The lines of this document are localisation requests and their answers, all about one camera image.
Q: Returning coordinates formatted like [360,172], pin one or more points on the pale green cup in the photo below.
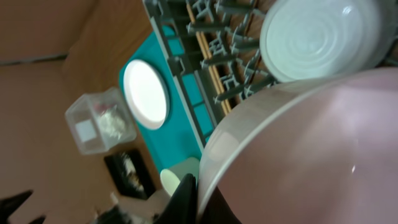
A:
[171,177]

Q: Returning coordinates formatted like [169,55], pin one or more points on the pink bowl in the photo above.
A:
[315,151]

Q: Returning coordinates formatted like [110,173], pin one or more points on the white rice pile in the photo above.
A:
[131,173]

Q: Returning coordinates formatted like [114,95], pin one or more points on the clear plastic bin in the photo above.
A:
[82,119]

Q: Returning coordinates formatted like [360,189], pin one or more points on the black tray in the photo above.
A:
[115,166]

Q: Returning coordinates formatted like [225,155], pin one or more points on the white napkin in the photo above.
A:
[111,123]

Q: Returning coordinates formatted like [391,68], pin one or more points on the grey dish rack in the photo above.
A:
[218,42]

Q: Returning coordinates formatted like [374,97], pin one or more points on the grey bowl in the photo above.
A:
[305,39]

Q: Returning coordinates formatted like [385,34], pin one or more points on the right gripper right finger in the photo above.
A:
[182,207]

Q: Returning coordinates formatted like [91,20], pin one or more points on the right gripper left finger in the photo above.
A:
[10,204]

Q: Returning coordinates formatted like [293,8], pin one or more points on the large pink plate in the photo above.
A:
[146,94]

